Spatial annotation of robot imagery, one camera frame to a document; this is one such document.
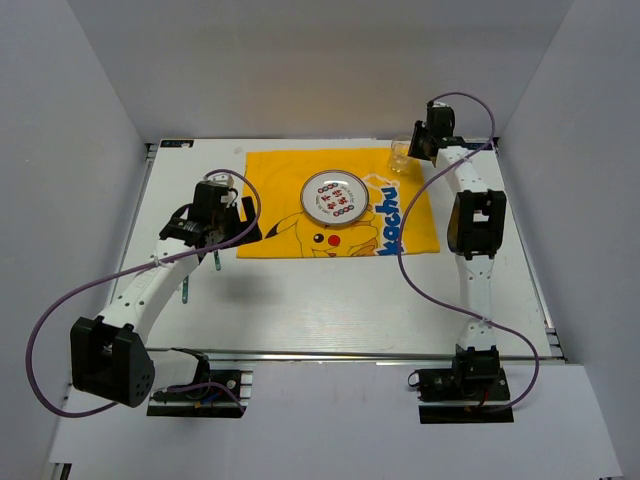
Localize black table logo sticker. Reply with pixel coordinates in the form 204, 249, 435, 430
466, 142, 495, 151

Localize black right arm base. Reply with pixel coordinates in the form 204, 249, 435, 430
407, 368, 514, 425

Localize metal fork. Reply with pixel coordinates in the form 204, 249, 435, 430
181, 275, 190, 305

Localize round printed plate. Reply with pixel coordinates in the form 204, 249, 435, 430
300, 170, 369, 226

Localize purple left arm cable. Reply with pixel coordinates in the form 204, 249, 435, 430
25, 169, 264, 419

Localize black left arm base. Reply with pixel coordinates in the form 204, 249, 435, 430
147, 348, 253, 419

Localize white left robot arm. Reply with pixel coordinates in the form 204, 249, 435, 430
70, 169, 261, 407

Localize metal knife teal handle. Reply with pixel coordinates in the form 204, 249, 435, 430
212, 250, 222, 271

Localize yellow Pikachu cloth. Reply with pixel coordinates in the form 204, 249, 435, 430
237, 148, 440, 259

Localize clear drinking glass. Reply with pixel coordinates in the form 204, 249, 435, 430
388, 135, 412, 174

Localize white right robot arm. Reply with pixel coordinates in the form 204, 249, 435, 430
409, 100, 506, 355

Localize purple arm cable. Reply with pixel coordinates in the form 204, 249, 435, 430
397, 91, 541, 411
25, 169, 264, 419

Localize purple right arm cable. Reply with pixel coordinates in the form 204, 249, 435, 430
397, 91, 541, 411

